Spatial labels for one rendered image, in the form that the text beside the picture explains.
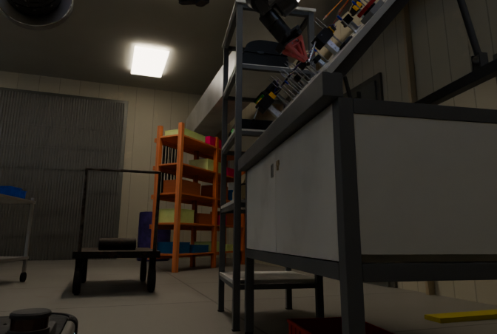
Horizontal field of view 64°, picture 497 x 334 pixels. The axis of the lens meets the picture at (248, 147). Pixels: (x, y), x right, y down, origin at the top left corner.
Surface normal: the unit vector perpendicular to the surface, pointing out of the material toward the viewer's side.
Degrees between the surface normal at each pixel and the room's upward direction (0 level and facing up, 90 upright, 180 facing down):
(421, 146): 90
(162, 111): 90
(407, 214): 90
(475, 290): 90
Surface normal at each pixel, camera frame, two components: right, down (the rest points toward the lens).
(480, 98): -0.95, -0.07
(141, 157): 0.33, -0.21
